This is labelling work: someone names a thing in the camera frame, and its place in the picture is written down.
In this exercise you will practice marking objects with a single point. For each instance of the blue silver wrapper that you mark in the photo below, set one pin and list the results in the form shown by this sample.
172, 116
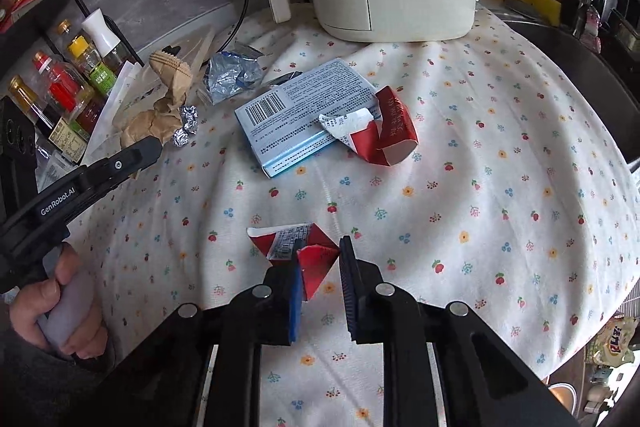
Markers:
232, 74

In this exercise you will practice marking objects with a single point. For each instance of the large torn red carton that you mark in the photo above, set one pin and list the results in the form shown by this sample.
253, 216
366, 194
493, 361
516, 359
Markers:
395, 132

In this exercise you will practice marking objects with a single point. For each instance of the beige paper bag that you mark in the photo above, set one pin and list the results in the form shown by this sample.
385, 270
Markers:
125, 92

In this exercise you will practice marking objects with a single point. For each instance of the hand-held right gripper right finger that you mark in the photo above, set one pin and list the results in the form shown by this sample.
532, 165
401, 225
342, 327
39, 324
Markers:
348, 287

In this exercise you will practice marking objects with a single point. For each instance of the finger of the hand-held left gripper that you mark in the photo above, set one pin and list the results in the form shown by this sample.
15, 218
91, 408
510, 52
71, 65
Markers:
125, 159

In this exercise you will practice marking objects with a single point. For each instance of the small foil ball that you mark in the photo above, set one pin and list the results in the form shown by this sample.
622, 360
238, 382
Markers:
189, 113
180, 138

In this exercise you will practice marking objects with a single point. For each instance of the white-capped glass bottle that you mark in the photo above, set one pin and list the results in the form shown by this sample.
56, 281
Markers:
102, 34

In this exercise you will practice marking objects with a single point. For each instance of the person's left forearm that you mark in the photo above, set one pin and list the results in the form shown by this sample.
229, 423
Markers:
30, 387

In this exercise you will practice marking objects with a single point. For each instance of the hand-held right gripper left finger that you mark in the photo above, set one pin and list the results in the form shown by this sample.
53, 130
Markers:
296, 297

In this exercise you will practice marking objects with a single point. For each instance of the row of condiment bottles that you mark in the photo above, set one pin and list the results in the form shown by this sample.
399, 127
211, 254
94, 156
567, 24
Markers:
62, 82

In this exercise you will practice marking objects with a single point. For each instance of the person's left hand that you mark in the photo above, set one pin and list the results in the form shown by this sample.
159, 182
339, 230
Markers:
27, 312

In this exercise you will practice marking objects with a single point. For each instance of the small torn red carton piece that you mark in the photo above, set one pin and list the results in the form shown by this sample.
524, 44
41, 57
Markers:
320, 267

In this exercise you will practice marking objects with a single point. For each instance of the green yellow refill pouch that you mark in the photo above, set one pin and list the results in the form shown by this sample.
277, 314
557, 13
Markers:
612, 347

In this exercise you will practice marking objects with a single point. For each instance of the steel sink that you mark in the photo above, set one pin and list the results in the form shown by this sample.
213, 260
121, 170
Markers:
590, 82

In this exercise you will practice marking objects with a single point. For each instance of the floral white tablecloth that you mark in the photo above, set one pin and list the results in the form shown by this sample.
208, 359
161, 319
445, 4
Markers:
475, 157

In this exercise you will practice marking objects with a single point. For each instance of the blue cardboard box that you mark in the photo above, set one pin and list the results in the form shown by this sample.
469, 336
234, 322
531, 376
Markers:
290, 117

